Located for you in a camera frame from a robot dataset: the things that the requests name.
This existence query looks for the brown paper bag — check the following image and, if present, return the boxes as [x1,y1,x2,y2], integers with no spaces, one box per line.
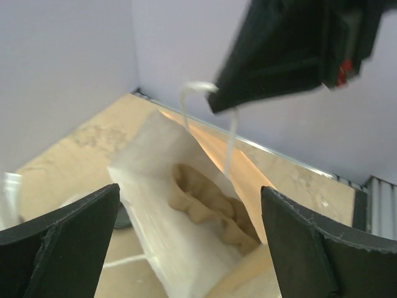
[109,109,280,297]

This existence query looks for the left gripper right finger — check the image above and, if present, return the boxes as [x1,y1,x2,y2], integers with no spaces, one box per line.
[261,186,396,297]

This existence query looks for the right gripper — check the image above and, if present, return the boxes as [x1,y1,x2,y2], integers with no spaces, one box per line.
[207,0,385,114]

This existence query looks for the brown cup carrier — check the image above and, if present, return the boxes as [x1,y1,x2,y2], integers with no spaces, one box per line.
[167,163,261,255]

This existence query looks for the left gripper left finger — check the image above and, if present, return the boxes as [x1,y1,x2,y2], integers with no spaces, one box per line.
[1,184,120,298]

